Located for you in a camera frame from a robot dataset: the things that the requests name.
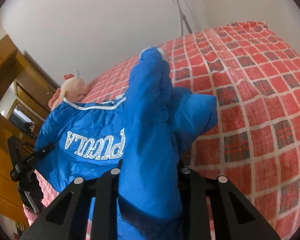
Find pink sleeve forearm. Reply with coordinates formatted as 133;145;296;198
23;204;41;226

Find wooden door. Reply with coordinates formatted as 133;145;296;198
5;52;61;140

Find wooden wardrobe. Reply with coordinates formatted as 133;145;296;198
0;35;33;225

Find blue puffer jacket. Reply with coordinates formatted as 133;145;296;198
35;47;218;239

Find pink plush toy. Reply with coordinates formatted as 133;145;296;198
48;74;90;111

